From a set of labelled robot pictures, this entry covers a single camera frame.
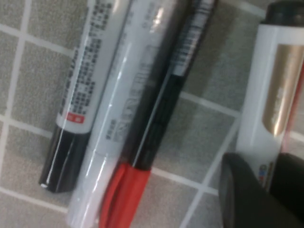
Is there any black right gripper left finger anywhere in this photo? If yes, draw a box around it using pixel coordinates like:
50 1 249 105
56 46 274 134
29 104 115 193
218 152 304 228

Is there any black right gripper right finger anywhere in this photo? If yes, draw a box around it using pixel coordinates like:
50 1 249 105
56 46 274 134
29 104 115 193
269 153 304 216

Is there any white marker with gold label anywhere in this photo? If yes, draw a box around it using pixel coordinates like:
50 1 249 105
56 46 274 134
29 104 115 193
235 0 304 198

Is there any black pen with red caps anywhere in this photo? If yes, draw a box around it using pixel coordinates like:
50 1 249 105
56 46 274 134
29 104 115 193
98 0 219 228

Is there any grey checked tablecloth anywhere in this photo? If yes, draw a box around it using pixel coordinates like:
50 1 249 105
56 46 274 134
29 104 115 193
0 0 304 228

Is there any white paint marker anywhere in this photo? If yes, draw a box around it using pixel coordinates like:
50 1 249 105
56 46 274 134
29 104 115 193
67 0 188 228

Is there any white marker with black text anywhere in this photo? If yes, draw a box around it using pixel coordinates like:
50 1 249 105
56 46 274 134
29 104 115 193
38 0 114 193

